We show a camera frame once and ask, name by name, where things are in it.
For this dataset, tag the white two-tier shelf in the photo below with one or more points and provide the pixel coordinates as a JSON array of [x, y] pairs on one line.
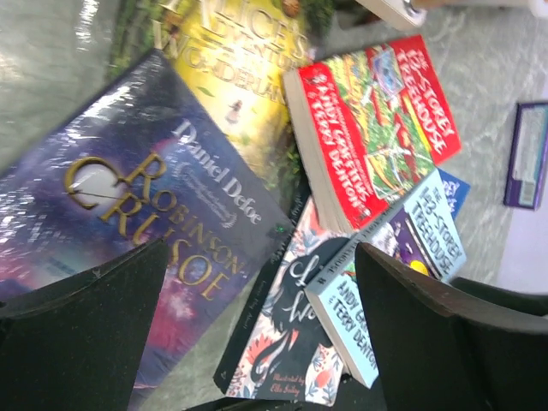
[[405, 15]]

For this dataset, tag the purple box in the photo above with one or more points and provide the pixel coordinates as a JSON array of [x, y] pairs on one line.
[[528, 156]]

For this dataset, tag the Little Women book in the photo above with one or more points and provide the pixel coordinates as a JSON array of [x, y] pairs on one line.
[[278, 349]]

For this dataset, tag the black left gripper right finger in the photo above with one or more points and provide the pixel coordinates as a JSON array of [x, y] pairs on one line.
[[460, 345]]

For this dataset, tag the light blue 143-Storey Treehouse book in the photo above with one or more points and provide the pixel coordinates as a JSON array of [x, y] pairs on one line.
[[418, 231]]

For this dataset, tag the Robinson Crusoe book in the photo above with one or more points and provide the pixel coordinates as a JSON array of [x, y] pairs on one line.
[[143, 161]]

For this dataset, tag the red 13-Storey Treehouse book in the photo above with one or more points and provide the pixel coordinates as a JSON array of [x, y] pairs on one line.
[[370, 125]]

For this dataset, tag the blue 91-Storey Treehouse book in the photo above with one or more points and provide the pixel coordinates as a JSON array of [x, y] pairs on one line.
[[456, 191]]

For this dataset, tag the Alice in Wonderland book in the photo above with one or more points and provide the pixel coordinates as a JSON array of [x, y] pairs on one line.
[[232, 55]]

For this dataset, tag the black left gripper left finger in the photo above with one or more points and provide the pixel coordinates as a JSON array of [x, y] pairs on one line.
[[77, 344]]

